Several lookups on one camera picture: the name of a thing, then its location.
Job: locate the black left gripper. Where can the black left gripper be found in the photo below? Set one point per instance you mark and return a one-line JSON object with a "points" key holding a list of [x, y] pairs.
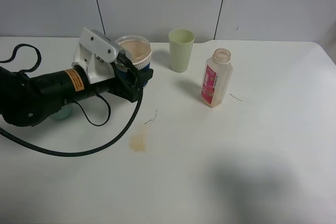
{"points": [[123, 85]]}

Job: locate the clear cup with blue sleeve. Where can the clear cup with blue sleeve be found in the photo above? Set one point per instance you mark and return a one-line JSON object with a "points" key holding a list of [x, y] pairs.
{"points": [[138, 50]]}

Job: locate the plastic bottle with pink label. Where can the plastic bottle with pink label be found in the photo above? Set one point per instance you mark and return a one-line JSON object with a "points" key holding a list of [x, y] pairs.
{"points": [[217, 74]]}

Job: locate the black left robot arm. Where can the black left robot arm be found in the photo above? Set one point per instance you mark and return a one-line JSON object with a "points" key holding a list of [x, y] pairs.
{"points": [[29, 101]]}

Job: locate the pale yellow plastic cup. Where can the pale yellow plastic cup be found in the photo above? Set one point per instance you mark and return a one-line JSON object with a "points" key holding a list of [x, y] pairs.
{"points": [[181, 43]]}

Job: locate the teal plastic cup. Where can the teal plastic cup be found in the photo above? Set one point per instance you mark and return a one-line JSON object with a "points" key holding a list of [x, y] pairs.
{"points": [[64, 113]]}

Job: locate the curly black thread on table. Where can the curly black thread on table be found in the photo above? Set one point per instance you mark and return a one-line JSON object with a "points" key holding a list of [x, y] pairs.
{"points": [[152, 120]]}

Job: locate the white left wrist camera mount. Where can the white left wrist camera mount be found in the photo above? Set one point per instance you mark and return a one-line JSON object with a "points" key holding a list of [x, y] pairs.
{"points": [[94, 55]]}

